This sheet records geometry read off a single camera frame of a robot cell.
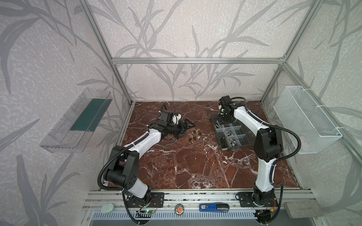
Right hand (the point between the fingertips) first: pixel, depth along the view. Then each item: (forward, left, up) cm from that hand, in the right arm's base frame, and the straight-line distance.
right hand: (221, 120), depth 97 cm
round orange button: (-50, +28, -8) cm, 58 cm away
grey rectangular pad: (-51, -33, -6) cm, 61 cm away
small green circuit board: (-51, +45, -9) cm, 68 cm away
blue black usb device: (-50, +10, -4) cm, 52 cm away
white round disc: (-50, +64, -6) cm, 81 cm away
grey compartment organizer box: (-8, -8, -7) cm, 13 cm away
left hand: (-13, +21, +8) cm, 26 cm away
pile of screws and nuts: (-6, +19, -8) cm, 21 cm away
